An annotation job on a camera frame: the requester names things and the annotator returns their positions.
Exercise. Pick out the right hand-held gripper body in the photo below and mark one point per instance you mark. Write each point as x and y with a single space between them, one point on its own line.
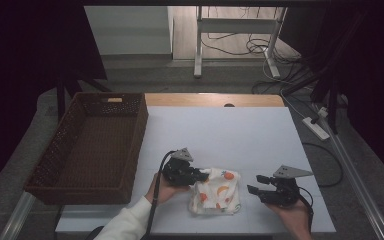
283 191

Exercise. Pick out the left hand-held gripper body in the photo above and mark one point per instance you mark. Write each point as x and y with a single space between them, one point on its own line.
180 173

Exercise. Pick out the fruit print baby pants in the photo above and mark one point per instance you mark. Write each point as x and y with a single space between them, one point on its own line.
216 196

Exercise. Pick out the brown woven basket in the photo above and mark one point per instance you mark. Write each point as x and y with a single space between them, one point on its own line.
100 140

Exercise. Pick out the person's left hand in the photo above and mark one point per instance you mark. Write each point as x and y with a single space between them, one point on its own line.
163 193

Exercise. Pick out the person's right hand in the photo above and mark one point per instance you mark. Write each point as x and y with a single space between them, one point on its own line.
293 216

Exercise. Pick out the white power strip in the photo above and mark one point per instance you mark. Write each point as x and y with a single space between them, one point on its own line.
316 128

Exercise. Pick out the black metal stand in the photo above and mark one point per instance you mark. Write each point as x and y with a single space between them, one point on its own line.
332 110

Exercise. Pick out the black tripod stand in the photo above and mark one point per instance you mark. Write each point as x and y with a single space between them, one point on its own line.
61 100

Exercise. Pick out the dark curtain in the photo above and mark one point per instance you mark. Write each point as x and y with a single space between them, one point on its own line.
380 83

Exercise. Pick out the aluminium rail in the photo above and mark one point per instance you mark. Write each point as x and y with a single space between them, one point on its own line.
363 196
16 216

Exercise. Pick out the white desk frame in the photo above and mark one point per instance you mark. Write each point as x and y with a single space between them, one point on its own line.
236 26

